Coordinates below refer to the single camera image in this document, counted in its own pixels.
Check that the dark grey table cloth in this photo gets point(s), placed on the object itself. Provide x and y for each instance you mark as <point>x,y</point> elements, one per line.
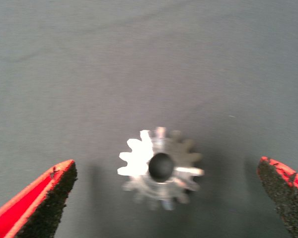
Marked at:
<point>139,62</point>

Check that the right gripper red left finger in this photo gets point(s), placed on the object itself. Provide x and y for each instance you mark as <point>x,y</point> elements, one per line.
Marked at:
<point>32,210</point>

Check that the small dark steel gear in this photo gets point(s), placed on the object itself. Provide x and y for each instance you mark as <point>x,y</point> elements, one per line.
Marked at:
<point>139,158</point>

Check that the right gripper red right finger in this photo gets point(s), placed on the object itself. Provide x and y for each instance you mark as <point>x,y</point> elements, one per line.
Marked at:
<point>288,203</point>

